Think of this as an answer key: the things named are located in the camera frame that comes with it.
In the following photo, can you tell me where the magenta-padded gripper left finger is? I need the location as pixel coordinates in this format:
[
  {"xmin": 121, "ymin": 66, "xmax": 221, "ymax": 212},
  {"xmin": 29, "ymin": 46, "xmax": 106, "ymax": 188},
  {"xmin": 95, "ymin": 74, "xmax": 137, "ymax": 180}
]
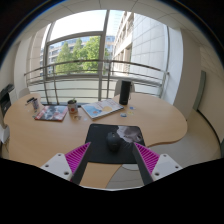
[{"xmin": 40, "ymin": 142, "xmax": 92, "ymax": 186}]

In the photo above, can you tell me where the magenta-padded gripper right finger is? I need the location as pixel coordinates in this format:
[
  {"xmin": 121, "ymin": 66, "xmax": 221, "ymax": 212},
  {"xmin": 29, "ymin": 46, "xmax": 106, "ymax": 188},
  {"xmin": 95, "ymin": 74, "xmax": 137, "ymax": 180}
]
[{"xmin": 131, "ymin": 142, "xmax": 184, "ymax": 186}]

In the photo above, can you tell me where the black computer mouse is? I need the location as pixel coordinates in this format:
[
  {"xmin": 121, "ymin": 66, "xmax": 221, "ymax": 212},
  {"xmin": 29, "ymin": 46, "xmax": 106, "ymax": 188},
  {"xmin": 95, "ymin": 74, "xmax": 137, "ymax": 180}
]
[{"xmin": 105, "ymin": 130, "xmax": 123, "ymax": 153}]

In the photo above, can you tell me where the black printed mouse pad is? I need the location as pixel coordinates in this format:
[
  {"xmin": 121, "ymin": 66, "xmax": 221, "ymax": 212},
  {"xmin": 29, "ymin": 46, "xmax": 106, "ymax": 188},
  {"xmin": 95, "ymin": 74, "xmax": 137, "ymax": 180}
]
[{"xmin": 84, "ymin": 123, "xmax": 147, "ymax": 165}]

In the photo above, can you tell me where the red cover magazine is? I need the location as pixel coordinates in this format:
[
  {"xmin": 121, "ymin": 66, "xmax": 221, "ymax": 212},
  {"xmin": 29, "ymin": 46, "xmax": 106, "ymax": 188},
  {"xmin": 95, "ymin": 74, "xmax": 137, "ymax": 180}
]
[{"xmin": 34, "ymin": 104, "xmax": 69, "ymax": 123}]

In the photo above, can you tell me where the white mug with plant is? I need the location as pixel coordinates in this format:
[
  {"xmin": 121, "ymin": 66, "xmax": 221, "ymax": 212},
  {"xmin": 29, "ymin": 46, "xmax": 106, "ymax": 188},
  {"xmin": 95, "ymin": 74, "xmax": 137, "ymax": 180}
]
[{"xmin": 66, "ymin": 98, "xmax": 79, "ymax": 115}]

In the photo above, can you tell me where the white open booklet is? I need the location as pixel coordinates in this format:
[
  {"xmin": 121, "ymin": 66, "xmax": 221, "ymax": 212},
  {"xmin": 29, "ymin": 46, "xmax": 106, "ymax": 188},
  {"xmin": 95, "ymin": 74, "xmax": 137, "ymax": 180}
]
[{"xmin": 80, "ymin": 98, "xmax": 125, "ymax": 120}]

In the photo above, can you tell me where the black and white printer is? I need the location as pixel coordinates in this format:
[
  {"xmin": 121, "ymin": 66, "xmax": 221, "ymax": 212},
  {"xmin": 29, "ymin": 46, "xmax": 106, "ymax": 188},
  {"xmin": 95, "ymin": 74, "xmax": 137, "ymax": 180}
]
[{"xmin": 0, "ymin": 83, "xmax": 15, "ymax": 116}]

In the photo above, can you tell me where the black cylindrical bottle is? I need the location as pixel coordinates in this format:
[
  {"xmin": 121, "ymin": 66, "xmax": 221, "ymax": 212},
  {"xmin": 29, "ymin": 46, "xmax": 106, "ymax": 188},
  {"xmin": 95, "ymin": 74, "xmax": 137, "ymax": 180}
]
[{"xmin": 118, "ymin": 79, "xmax": 132, "ymax": 106}]

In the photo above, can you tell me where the grey metal railing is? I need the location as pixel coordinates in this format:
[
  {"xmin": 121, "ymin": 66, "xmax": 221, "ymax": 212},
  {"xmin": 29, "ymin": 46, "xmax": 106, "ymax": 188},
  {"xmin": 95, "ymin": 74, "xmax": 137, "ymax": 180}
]
[{"xmin": 23, "ymin": 59, "xmax": 170, "ymax": 105}]

